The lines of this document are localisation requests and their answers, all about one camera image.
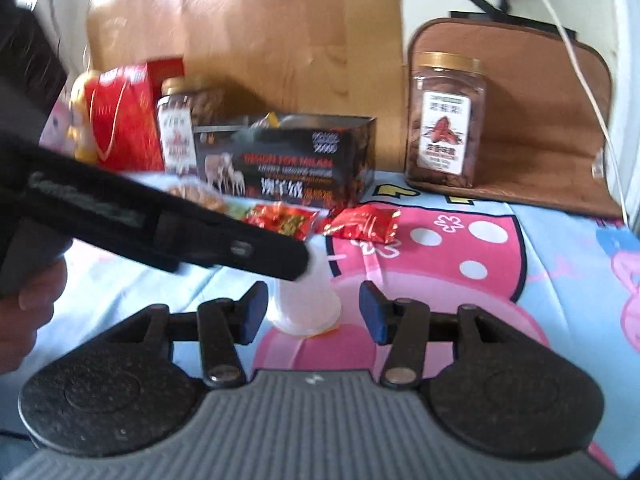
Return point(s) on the red and green snack packet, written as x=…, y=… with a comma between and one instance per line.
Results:
x=282, y=219

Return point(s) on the red gift box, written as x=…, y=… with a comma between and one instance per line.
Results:
x=125, y=115

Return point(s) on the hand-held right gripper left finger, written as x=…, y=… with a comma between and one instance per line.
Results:
x=255, y=306

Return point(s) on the tall jar with gold lid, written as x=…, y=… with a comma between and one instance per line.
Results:
x=445, y=120

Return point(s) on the nut jar with gold lid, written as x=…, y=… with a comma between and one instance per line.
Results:
x=175, y=130

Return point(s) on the wooden headboard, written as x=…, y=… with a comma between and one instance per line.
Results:
x=275, y=35

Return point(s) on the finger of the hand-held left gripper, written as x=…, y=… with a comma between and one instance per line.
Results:
x=260, y=255

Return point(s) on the clear cookie packet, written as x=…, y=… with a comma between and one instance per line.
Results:
x=197, y=195

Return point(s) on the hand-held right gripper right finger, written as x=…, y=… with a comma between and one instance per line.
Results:
x=372, y=310

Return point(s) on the dark cloth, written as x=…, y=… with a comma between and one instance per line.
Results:
x=27, y=55

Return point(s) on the yellow plush toy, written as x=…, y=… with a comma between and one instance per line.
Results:
x=82, y=110

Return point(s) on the person's left hand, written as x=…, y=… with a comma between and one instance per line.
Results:
x=25, y=320

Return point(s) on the translucent plastic cup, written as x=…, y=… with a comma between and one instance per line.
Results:
x=305, y=310

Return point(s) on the black printed cardboard box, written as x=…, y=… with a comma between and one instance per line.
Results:
x=280, y=170

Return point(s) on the brown padded mat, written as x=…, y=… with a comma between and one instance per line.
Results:
x=540, y=110

